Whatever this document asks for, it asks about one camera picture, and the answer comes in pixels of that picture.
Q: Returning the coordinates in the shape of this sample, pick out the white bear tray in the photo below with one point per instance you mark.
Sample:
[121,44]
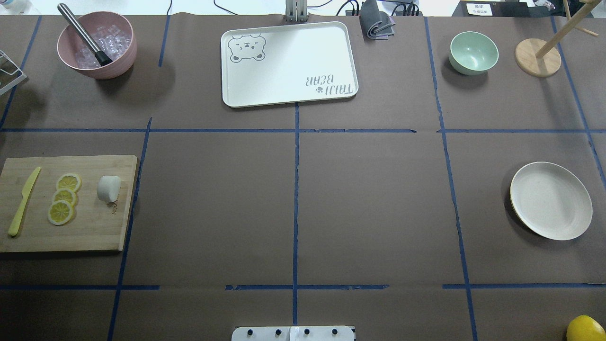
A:
[287,64]

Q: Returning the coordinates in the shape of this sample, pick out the folded grey cloth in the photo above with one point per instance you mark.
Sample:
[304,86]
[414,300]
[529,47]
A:
[376,24]

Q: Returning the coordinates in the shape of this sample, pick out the mint green bowl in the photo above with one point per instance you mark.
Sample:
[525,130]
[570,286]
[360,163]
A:
[472,53]

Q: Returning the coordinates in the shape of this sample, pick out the bamboo cutting board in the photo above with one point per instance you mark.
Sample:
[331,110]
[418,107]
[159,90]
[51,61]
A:
[96,225]

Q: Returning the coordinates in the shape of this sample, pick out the top lemon slice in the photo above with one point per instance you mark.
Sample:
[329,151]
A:
[69,180]

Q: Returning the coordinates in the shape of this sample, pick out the pink bowl with ice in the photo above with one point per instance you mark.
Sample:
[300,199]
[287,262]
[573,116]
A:
[113,32]

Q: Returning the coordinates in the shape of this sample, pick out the middle lemon slice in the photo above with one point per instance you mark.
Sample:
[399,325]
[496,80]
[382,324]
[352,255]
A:
[65,194]

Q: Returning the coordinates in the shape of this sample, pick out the beige round plate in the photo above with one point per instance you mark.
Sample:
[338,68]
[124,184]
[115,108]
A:
[551,201]

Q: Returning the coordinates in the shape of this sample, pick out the wooden mug stand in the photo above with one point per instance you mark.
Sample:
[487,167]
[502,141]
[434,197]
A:
[541,58]

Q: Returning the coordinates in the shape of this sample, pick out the yellow plastic knife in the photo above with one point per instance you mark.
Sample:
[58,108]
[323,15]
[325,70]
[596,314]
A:
[15,225]

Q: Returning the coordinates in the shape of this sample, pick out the yellow lemon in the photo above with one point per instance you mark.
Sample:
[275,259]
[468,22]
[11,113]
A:
[585,328]

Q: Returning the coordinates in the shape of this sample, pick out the aluminium frame post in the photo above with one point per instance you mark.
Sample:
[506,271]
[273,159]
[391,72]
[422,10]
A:
[296,11]

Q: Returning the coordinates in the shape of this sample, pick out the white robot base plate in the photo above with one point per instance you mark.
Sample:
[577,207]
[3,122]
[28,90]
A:
[294,333]

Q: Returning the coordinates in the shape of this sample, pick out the white wire cup rack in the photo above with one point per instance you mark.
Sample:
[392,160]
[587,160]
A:
[10,74]

